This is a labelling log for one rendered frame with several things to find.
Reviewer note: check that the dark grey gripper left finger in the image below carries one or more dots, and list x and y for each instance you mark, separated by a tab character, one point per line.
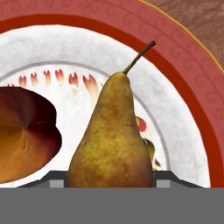
55	179

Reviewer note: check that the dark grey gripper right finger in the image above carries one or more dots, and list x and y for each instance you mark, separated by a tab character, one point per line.
164	179

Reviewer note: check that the yellow-brown pear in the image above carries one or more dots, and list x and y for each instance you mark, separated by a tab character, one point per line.
112	137

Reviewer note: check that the red rimmed white plate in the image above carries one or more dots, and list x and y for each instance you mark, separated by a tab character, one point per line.
175	96

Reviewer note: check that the dark red orange fruit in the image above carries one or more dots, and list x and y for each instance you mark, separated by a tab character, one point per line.
24	134

